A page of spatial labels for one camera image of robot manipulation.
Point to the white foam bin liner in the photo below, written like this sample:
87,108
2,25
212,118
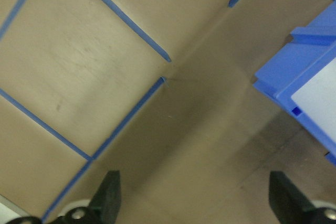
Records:
320,98

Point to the empty blue plastic bin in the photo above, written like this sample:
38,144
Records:
286,72

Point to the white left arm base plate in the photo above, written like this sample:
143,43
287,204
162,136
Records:
5,211

